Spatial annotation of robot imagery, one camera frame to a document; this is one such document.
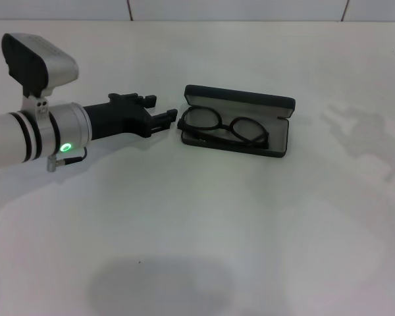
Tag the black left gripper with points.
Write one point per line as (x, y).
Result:
(118, 116)

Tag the black thin-framed glasses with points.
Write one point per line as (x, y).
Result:
(225, 125)

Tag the black glasses case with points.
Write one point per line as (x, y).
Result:
(279, 138)

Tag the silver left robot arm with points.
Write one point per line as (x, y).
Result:
(6, 138)

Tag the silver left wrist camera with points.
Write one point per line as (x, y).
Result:
(57, 62)

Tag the silver camera mount bracket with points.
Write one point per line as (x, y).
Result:
(41, 107)

